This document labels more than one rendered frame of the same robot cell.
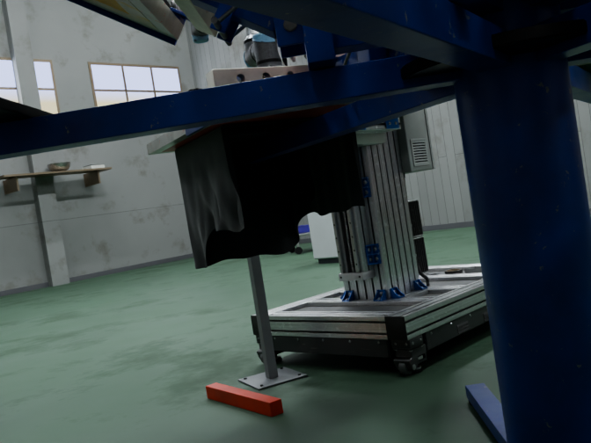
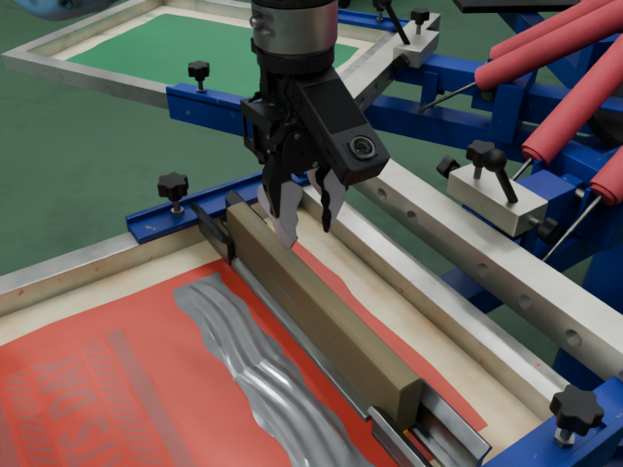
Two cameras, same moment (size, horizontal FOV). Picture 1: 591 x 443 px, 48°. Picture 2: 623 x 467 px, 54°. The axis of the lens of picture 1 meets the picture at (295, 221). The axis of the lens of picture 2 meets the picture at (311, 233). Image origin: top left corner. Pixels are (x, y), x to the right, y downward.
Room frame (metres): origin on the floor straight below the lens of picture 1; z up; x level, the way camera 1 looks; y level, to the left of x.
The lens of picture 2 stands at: (2.02, 0.47, 1.52)
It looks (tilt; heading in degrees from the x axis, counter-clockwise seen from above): 38 degrees down; 263
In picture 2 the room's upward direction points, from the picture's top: straight up
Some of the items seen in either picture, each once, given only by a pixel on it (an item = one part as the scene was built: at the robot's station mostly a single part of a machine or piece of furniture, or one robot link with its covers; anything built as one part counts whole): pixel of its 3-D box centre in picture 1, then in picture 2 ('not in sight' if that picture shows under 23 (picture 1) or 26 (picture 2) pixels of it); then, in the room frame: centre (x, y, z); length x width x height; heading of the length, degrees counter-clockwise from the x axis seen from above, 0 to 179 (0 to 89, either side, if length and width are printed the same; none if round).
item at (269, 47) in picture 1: (266, 47); not in sight; (3.03, 0.01, 1.42); 0.13 x 0.12 x 0.14; 20
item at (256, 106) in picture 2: not in sight; (292, 104); (1.98, -0.08, 1.26); 0.09 x 0.08 x 0.12; 117
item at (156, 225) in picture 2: not in sight; (228, 210); (2.06, -0.31, 0.98); 0.30 x 0.05 x 0.07; 27
